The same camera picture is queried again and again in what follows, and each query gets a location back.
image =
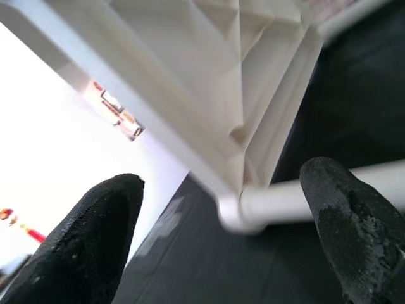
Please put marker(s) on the black tablecloth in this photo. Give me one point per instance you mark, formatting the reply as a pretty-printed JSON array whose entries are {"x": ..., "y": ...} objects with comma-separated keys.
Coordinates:
[{"x": 221, "y": 269}]

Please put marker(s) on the colourful printed package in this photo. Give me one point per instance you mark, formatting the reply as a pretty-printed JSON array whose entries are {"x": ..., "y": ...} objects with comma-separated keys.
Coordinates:
[{"x": 120, "y": 111}]

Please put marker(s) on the grey tape piece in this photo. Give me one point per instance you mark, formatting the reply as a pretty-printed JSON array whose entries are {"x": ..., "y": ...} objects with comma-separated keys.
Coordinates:
[{"x": 164, "y": 221}]

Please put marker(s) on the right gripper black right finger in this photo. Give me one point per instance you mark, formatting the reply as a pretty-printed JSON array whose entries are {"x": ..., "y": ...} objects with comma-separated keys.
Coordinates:
[{"x": 360, "y": 240}]

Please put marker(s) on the white plastic table top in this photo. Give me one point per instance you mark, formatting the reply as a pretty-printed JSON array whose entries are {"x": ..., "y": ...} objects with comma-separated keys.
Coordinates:
[{"x": 190, "y": 79}]

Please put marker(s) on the red hanging ornament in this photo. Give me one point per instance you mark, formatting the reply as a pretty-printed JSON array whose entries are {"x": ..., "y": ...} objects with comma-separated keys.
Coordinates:
[{"x": 28, "y": 229}]

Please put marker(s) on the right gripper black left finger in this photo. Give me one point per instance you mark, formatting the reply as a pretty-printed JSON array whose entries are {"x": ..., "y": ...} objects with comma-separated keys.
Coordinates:
[{"x": 82, "y": 247}]

